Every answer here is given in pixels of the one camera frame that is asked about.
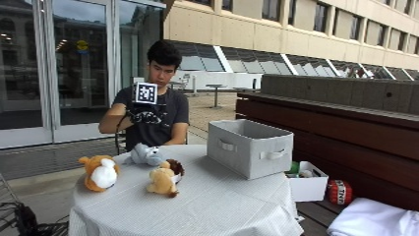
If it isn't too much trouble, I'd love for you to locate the person in black t-shirt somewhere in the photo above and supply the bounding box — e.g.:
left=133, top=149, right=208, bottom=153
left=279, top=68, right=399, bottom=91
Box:
left=97, top=39, right=192, bottom=153

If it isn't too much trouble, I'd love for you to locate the white cube with black markers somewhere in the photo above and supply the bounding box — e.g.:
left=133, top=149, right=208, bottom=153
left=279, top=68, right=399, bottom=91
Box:
left=132, top=82, right=160, bottom=106

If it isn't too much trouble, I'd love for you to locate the grey plush toy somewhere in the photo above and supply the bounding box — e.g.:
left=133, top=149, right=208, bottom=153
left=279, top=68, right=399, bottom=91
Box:
left=124, top=142, right=165, bottom=167

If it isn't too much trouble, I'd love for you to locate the tan plush toy brown mane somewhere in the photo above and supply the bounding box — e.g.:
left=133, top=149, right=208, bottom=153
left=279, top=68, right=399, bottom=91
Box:
left=145, top=158, right=186, bottom=199

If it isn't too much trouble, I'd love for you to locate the orange and white plush toy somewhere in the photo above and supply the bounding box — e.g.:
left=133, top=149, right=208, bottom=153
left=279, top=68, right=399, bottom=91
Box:
left=77, top=154, right=123, bottom=193

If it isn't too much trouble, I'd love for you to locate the grey fabric storage box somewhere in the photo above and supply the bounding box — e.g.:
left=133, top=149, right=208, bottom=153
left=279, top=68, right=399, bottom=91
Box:
left=206, top=118, right=294, bottom=181

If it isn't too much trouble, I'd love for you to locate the yellow door sticker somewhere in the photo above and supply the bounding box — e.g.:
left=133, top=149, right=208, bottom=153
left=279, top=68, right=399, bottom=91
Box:
left=76, top=39, right=91, bottom=55

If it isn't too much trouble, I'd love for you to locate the white striped tablecloth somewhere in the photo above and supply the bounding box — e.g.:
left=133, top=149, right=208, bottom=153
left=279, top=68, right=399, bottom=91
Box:
left=68, top=144, right=305, bottom=236

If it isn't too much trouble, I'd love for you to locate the green toy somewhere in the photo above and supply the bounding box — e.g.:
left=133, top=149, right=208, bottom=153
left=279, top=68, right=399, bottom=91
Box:
left=287, top=160, right=301, bottom=175

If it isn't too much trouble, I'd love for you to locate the white open box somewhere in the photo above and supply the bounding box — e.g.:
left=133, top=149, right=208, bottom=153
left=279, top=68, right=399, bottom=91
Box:
left=286, top=160, right=330, bottom=203

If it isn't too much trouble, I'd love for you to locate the dark wooden bench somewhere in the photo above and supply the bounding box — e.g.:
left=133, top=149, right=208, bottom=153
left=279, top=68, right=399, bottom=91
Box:
left=234, top=91, right=419, bottom=236

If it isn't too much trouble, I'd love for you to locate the red plush toy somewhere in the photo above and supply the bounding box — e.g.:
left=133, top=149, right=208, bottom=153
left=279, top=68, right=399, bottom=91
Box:
left=326, top=179, right=354, bottom=207

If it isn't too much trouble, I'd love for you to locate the white folded cloth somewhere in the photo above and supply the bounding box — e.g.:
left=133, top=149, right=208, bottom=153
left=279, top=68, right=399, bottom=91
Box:
left=326, top=197, right=419, bottom=236

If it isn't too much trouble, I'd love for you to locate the black glove cable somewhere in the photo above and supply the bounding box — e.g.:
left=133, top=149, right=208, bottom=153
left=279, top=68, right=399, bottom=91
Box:
left=115, top=112, right=131, bottom=146

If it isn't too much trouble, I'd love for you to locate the round pedestal table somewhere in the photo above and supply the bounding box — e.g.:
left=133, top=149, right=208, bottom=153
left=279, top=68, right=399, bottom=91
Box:
left=205, top=84, right=229, bottom=109

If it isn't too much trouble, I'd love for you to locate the glass door with white frame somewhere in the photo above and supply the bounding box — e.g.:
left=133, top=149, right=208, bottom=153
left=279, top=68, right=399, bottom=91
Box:
left=0, top=0, right=168, bottom=150

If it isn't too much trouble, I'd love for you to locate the black metal wire chair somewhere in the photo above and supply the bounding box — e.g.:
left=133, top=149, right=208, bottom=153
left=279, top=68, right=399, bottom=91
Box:
left=0, top=173, right=71, bottom=236

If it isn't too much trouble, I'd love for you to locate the grey planter wall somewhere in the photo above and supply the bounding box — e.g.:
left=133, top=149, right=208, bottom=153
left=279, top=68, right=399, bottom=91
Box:
left=260, top=74, right=419, bottom=116

